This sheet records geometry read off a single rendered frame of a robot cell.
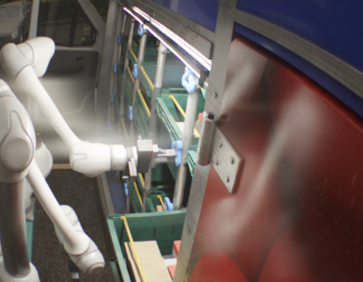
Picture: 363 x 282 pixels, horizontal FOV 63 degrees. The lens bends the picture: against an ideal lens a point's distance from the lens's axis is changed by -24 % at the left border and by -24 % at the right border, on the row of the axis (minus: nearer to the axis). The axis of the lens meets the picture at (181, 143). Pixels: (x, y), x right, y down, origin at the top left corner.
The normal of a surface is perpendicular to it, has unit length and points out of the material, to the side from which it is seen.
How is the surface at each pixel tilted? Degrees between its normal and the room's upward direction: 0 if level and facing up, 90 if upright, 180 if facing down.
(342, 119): 90
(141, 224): 87
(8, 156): 84
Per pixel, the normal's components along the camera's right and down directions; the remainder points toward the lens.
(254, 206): -0.95, 0.03
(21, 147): 0.63, 0.36
